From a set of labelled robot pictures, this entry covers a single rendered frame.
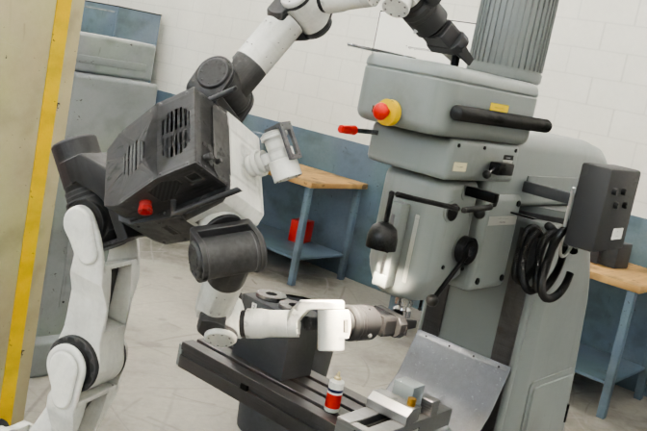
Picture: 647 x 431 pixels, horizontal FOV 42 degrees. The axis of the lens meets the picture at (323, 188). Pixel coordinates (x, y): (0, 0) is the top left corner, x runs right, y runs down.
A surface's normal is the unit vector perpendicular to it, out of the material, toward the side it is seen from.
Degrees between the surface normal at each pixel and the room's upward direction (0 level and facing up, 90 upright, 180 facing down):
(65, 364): 90
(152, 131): 74
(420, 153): 90
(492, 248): 90
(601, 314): 90
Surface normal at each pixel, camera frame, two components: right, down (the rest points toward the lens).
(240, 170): 0.87, -0.32
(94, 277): -0.37, 0.07
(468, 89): 0.74, 0.24
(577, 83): -0.64, -0.01
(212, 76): -0.29, -0.41
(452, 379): -0.49, -0.45
